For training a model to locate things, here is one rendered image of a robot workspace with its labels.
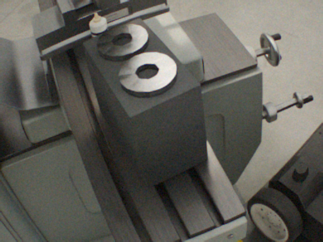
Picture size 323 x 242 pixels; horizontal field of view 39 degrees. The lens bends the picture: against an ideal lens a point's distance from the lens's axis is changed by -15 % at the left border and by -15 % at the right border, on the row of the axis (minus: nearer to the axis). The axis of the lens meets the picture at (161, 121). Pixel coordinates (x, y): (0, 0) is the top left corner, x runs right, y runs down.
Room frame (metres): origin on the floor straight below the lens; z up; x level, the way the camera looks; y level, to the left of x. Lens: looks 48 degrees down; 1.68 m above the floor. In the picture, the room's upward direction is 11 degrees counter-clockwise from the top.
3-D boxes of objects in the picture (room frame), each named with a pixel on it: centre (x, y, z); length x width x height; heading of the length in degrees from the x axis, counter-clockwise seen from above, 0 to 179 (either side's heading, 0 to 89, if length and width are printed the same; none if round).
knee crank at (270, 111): (1.01, -0.41, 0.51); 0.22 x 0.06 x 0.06; 103
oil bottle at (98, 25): (0.93, 0.10, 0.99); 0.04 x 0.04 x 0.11
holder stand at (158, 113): (0.64, 0.02, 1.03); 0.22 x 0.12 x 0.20; 19
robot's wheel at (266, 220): (0.63, -0.26, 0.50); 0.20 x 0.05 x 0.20; 34
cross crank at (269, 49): (1.14, -0.35, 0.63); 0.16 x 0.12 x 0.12; 103
